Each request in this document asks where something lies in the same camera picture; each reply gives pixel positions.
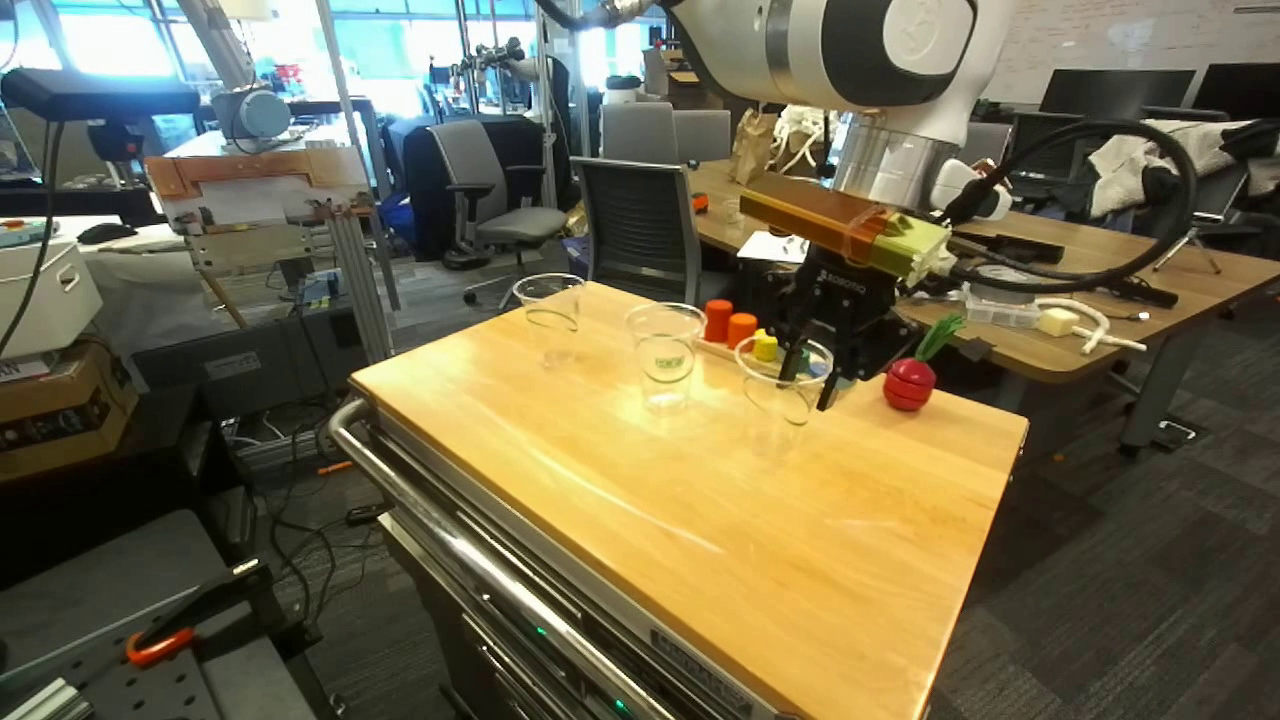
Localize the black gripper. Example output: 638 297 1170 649
776 252 922 412

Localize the red toy radish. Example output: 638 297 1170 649
880 313 966 416

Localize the wooden block toy base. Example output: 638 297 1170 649
698 334 791 381

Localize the red cylinder block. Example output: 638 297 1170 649
698 297 735 347

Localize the white paper sheet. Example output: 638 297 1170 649
733 227 814 273

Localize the grey tape roll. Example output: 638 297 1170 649
966 273 1042 317

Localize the white mesh helmet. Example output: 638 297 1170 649
776 110 839 175

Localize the brown paper bag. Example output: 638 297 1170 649
726 110 784 189

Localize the grey mesh office chair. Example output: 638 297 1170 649
569 152 709 306

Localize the grey metal tool cart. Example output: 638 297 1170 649
322 277 1030 720

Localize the grey padded office chair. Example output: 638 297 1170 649
422 116 575 277

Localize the white cloth jacket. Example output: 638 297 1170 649
1082 116 1263 222

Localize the black computer monitor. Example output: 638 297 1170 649
1191 61 1280 123
1034 64 1200 129

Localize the long wooden desk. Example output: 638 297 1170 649
685 155 1280 455

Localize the orange wooden platform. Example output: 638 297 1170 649
144 137 376 234

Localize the grey cylinder motor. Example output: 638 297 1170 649
211 85 296 147

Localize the orange clamp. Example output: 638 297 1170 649
121 626 202 673

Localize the cardboard box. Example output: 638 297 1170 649
0 336 149 486

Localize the black perforated breadboard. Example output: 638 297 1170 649
0 504 319 720

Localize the white machine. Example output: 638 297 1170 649
0 215 106 360

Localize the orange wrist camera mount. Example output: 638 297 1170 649
735 173 953 292

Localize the white cable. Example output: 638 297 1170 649
955 292 1153 360

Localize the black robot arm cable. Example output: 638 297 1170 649
953 116 1205 292

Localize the chrome cart handle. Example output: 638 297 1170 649
322 397 673 720

